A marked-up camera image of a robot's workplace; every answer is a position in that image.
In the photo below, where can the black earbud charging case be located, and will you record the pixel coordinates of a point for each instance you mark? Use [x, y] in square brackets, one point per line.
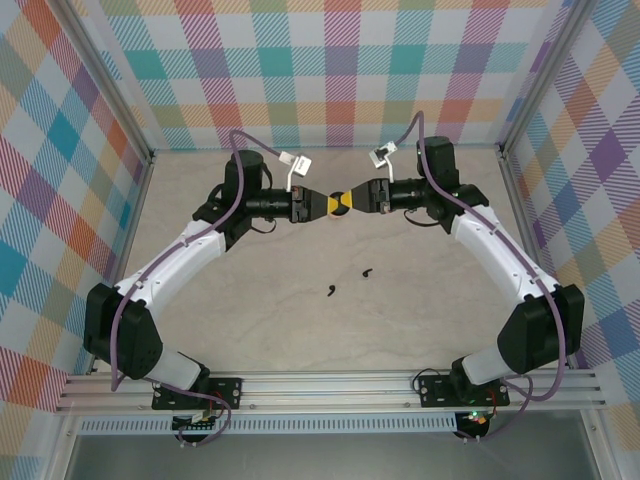
[341, 196]

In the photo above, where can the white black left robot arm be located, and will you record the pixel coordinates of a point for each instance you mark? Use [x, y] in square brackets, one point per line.
[170, 260]

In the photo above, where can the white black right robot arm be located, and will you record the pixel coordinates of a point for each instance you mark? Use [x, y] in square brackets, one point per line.
[500, 255]

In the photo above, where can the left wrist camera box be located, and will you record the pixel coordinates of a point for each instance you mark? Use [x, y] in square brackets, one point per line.
[302, 166]

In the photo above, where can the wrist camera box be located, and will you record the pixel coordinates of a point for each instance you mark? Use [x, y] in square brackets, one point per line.
[381, 156]
[302, 166]

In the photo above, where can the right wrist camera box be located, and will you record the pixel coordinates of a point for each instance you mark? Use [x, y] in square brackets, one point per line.
[381, 156]

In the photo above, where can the aluminium side floor rail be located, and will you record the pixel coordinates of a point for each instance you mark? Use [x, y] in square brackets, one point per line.
[537, 260]
[134, 225]

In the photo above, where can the aluminium corner post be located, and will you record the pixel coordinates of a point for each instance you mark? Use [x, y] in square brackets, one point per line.
[539, 75]
[106, 75]

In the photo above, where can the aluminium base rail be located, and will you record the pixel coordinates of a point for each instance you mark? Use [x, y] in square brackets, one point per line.
[325, 390]

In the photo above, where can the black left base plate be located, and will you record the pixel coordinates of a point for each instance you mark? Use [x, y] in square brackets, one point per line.
[227, 390]

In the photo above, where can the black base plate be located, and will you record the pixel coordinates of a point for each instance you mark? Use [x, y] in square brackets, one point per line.
[227, 390]
[435, 390]

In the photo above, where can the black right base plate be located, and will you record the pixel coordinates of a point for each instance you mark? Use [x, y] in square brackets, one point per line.
[435, 390]

